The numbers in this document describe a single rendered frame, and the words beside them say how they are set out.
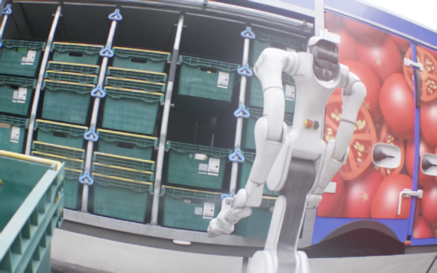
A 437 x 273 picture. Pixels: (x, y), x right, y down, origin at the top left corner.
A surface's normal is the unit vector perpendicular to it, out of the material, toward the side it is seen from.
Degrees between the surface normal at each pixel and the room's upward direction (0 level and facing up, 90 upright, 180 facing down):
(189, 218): 91
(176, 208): 95
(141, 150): 94
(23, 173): 107
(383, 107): 90
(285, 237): 102
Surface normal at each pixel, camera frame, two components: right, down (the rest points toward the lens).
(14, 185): 0.11, 0.12
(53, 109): 0.19, -0.15
